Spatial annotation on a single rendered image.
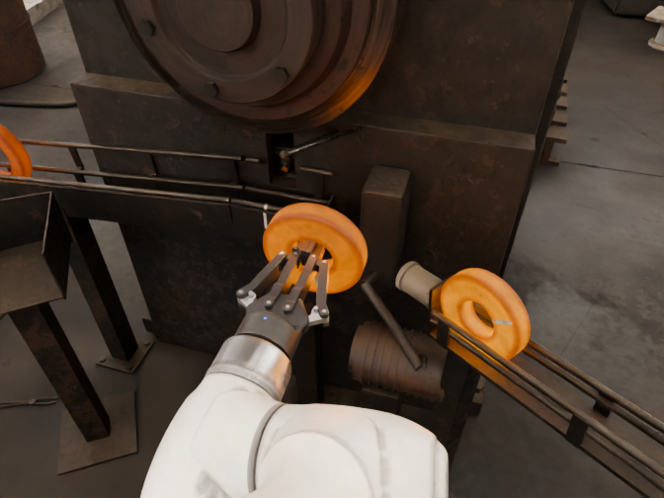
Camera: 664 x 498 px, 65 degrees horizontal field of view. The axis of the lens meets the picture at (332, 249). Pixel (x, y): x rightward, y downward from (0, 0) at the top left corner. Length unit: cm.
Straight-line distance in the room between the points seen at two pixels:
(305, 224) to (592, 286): 152
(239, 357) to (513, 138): 64
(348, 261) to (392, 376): 36
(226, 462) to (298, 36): 54
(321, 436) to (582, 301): 166
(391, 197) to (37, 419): 123
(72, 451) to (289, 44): 124
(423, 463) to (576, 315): 155
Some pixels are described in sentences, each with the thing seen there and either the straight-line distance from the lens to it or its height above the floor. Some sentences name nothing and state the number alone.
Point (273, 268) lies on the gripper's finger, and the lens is 71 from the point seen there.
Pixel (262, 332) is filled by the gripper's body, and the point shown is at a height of 87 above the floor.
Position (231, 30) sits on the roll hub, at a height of 109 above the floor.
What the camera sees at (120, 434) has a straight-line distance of 163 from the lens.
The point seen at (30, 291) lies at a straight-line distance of 118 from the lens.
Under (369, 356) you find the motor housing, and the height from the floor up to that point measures 51.
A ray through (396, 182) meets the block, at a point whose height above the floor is 80.
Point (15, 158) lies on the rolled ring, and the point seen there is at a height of 70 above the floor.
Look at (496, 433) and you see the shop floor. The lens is 160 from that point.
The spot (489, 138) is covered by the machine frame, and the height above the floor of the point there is 87.
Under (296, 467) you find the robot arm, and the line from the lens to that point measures 43.
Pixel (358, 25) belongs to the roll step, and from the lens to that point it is 81.
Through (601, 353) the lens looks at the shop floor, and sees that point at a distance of 189.
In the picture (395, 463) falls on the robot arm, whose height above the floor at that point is 94.
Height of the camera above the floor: 134
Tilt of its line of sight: 41 degrees down
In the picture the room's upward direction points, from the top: straight up
